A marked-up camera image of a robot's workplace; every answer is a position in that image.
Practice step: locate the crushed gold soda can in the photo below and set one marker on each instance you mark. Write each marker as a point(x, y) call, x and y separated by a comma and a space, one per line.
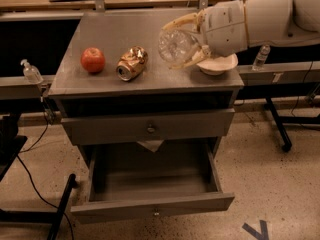
point(132, 63)

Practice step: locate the left hand sanitizer bottle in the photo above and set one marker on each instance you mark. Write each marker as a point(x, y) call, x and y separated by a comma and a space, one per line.
point(31, 73)

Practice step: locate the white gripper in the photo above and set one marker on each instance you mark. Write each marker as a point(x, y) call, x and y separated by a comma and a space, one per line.
point(225, 28)

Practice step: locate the clear plastic water bottle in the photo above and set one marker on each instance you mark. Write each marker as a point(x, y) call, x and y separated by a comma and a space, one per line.
point(177, 46)

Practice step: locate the black table leg right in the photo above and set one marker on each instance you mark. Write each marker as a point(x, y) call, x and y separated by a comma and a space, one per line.
point(282, 120)

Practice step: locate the black stand leg left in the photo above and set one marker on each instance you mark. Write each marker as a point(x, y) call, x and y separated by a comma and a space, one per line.
point(53, 218)

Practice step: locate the open grey lower drawer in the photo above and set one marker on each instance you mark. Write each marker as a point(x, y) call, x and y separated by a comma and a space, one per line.
point(127, 181)

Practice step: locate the right background water bottle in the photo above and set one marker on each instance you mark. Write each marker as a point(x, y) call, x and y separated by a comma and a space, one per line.
point(261, 57)

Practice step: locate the closed grey upper drawer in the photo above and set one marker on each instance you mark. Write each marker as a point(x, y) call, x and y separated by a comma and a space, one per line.
point(146, 127)

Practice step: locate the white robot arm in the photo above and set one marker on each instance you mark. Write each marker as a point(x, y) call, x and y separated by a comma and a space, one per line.
point(279, 23)

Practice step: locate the white paper bowl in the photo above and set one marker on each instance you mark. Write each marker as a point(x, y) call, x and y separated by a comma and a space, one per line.
point(218, 65)

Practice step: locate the grey metal rail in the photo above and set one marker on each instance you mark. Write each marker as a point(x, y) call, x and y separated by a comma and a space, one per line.
point(276, 80)

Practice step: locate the grey drawer cabinet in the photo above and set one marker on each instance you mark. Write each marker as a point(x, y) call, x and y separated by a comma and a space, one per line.
point(157, 89)

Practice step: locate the red apple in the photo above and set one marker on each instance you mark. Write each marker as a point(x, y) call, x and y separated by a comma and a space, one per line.
point(92, 60)

